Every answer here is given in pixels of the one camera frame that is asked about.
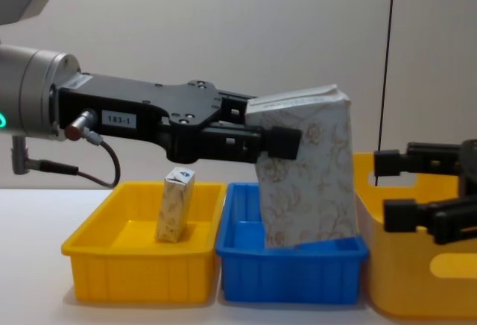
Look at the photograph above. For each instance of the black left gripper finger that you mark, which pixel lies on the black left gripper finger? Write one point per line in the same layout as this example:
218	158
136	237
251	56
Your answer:
283	144
233	110

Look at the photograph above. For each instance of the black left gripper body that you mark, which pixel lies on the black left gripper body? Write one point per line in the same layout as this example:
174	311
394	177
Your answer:
149	116

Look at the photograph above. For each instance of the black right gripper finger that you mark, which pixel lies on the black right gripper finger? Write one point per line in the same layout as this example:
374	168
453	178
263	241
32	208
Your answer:
389	163
400	216

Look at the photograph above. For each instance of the large floral tissue pack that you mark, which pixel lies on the large floral tissue pack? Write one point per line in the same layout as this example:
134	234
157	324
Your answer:
313	191

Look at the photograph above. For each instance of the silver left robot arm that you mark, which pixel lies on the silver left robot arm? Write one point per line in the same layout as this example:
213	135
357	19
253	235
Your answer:
33	90

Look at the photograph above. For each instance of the yellow plastic basket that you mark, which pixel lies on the yellow plastic basket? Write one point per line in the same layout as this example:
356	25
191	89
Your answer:
406	284

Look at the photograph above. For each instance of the small floral tissue pack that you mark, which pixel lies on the small floral tissue pack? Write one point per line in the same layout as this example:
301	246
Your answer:
173	209

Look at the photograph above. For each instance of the blue plastic tray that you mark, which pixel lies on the blue plastic tray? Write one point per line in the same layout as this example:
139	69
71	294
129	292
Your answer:
290	276

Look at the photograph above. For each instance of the yellow plastic tray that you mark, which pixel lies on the yellow plastic tray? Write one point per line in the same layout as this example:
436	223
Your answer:
141	276

